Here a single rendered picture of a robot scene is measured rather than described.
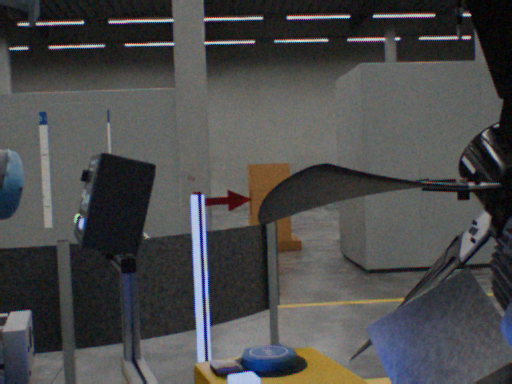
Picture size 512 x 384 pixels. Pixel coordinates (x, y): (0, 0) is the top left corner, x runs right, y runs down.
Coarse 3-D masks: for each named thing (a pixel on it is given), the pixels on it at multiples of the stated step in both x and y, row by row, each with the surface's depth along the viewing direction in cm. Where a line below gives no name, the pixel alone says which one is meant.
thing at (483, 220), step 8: (480, 216) 92; (488, 216) 88; (472, 224) 93; (480, 224) 90; (488, 224) 86; (464, 232) 94; (480, 232) 87; (488, 232) 84; (464, 240) 92; (480, 240) 85; (464, 248) 90; (472, 248) 86; (464, 256) 87
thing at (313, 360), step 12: (300, 348) 51; (312, 348) 51; (216, 360) 48; (240, 360) 47; (300, 360) 47; (312, 360) 47; (324, 360) 47; (204, 372) 46; (240, 372) 45; (264, 372) 44; (276, 372) 44; (288, 372) 44; (300, 372) 45; (312, 372) 45; (324, 372) 45; (336, 372) 44; (348, 372) 44
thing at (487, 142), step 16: (496, 128) 84; (480, 144) 84; (496, 144) 83; (480, 160) 84; (496, 160) 82; (464, 176) 87; (480, 176) 83; (496, 176) 81; (480, 192) 84; (496, 192) 82; (496, 208) 79; (496, 224) 79; (496, 240) 81
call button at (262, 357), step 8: (280, 344) 48; (248, 352) 47; (256, 352) 46; (264, 352) 46; (272, 352) 46; (280, 352) 46; (288, 352) 46; (248, 360) 45; (256, 360) 45; (264, 360) 45; (272, 360) 45; (280, 360) 45; (288, 360) 45; (296, 360) 46; (248, 368) 45; (256, 368) 45; (264, 368) 45; (272, 368) 45; (280, 368) 45; (288, 368) 45
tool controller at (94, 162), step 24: (96, 168) 124; (120, 168) 123; (144, 168) 125; (96, 192) 122; (120, 192) 123; (144, 192) 125; (96, 216) 122; (120, 216) 124; (144, 216) 125; (96, 240) 122; (120, 240) 124; (144, 240) 129
